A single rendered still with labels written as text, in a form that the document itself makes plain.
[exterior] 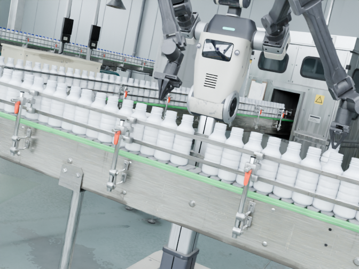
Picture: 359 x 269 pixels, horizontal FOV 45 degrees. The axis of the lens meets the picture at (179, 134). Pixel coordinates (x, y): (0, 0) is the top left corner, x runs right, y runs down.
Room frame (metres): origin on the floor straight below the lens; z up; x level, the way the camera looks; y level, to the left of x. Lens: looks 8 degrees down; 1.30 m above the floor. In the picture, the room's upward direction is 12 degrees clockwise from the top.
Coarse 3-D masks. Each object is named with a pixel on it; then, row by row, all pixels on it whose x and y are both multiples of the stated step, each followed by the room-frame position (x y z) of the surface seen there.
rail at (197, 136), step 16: (48, 96) 1.63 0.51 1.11; (96, 128) 1.52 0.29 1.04; (160, 128) 1.42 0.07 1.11; (144, 144) 1.44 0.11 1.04; (224, 144) 1.32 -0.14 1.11; (192, 160) 1.36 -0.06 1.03; (272, 160) 1.26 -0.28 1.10; (336, 176) 1.18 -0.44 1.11; (304, 192) 1.21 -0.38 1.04; (352, 208) 1.16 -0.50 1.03
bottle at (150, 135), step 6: (156, 108) 1.46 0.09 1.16; (162, 108) 1.48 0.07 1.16; (156, 114) 1.46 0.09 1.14; (150, 120) 1.45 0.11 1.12; (156, 120) 1.45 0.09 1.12; (144, 132) 1.46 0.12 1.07; (150, 132) 1.45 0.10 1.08; (156, 132) 1.45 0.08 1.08; (144, 138) 1.46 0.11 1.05; (150, 138) 1.45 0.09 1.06; (156, 138) 1.45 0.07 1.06; (156, 144) 1.46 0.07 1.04; (144, 150) 1.45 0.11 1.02; (150, 150) 1.45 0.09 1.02
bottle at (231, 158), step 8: (232, 128) 1.34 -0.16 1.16; (232, 136) 1.33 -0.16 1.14; (240, 136) 1.33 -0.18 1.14; (232, 144) 1.32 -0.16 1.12; (240, 144) 1.32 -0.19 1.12; (224, 152) 1.33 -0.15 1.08; (232, 152) 1.32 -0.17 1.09; (240, 152) 1.32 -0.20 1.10; (224, 160) 1.32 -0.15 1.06; (232, 160) 1.32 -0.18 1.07; (224, 176) 1.32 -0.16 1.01; (232, 176) 1.32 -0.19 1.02
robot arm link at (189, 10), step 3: (171, 0) 2.00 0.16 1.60; (174, 0) 2.00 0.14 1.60; (177, 0) 2.00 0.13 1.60; (180, 0) 2.00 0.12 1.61; (186, 0) 2.02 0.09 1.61; (189, 0) 2.06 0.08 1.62; (174, 3) 2.02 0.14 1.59; (186, 3) 2.02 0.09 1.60; (189, 3) 2.04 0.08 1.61; (186, 6) 2.02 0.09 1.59; (189, 6) 2.02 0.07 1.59; (186, 9) 2.03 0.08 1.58; (189, 9) 2.03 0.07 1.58; (174, 12) 2.04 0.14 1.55; (189, 12) 2.05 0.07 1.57
